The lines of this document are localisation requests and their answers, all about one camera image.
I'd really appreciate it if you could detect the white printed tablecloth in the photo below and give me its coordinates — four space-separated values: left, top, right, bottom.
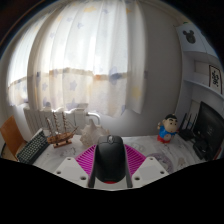
33 133 208 174

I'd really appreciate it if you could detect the cartoon boy figurine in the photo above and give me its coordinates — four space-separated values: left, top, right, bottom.
156 113 179 144

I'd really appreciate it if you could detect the small black box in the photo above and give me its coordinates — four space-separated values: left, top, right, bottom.
193 139 210 160

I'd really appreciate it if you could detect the black computer mouse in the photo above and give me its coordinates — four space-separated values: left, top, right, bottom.
93 134 128 184

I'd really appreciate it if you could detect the white wall shelf unit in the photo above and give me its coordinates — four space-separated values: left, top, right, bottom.
174 21 224 118

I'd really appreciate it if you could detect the large white conch shell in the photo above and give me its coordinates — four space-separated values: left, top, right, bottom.
79 119 111 148

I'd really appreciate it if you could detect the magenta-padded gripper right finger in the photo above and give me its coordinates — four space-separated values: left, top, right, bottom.
123 143 170 188

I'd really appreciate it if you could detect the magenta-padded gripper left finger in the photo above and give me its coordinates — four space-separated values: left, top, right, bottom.
53 144 99 188

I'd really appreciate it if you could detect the white radiator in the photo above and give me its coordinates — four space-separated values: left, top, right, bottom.
23 103 101 136

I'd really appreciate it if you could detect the brown wooden chair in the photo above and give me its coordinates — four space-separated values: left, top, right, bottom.
0 115 28 161

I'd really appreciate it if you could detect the white star-print curtain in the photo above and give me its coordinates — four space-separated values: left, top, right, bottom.
6 0 148 118

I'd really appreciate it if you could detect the black router with antennas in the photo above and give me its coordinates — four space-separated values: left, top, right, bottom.
178 112 198 142

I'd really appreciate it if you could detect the black monitor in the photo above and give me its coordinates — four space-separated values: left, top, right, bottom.
193 101 224 161

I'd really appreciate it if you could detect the black keyboard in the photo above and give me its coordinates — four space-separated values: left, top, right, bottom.
15 128 50 165

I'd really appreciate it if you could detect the wooden sailing ship model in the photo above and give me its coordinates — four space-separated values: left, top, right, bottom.
44 110 79 149

